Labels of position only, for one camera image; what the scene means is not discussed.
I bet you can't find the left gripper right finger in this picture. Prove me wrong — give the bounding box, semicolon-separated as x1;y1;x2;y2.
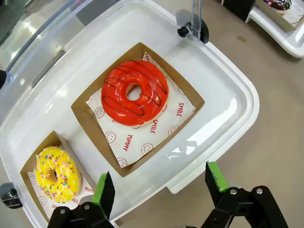
201;161;289;228

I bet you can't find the yellow sprinkled donut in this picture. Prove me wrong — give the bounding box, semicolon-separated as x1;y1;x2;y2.
34;146;82;204

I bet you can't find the black lid hinge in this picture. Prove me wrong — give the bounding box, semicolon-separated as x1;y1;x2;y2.
175;9;209;45
0;182;24;209

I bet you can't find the white printed paper liner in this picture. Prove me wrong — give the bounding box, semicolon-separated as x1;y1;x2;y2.
28;142;97;212
85;51;197;169

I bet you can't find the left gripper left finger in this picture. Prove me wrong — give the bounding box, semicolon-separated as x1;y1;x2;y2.
47;171;117;228

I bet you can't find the clear display case lid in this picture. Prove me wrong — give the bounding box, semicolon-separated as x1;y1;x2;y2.
0;0;205;95

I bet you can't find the chocolate donut with coloured sprinkles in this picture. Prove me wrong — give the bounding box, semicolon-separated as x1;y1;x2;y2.
262;0;292;11

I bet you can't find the red glazed donut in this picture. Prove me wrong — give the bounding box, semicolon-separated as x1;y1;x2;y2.
101;59;170;126

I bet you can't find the brown cardboard donut box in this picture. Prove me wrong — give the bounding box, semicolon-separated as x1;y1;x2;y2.
70;42;206;178
19;130;98;224

